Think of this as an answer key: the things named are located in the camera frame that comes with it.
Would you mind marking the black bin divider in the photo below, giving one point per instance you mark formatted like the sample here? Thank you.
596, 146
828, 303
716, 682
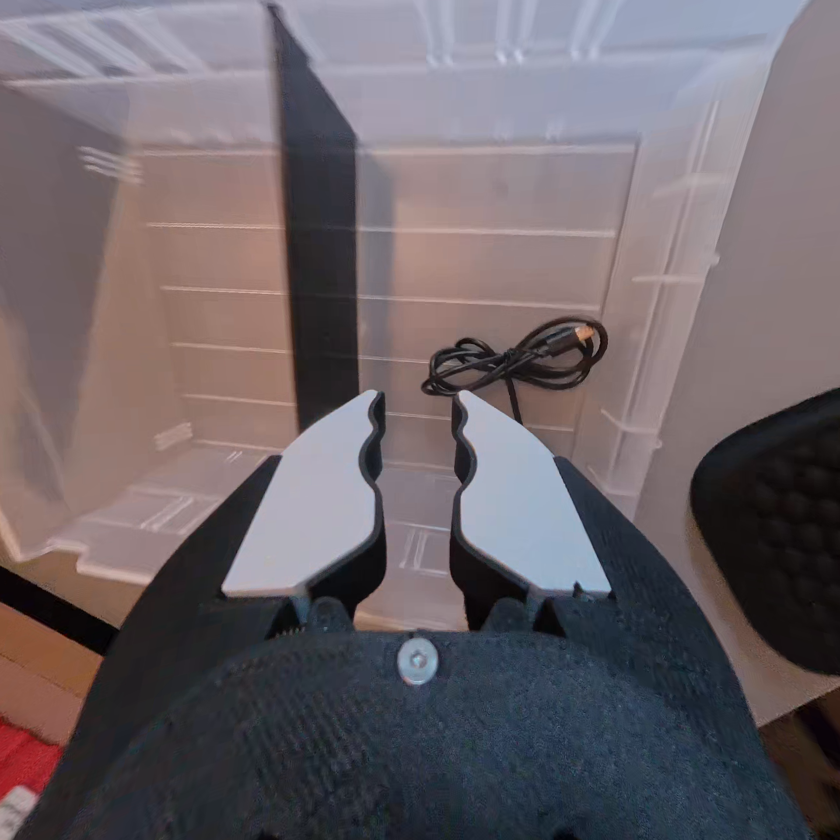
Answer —
321, 262

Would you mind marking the red plastic crate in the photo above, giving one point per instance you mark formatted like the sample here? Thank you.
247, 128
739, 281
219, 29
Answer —
26, 754

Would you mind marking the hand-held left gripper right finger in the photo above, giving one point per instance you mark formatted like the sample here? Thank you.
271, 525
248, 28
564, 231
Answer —
525, 518

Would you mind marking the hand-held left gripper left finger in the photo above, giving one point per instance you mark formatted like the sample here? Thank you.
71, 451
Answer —
308, 512

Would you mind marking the black wrist rest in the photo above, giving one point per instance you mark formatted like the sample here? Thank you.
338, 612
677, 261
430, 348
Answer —
774, 525

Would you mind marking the clear plastic bin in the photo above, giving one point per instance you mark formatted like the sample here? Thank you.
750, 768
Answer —
492, 197

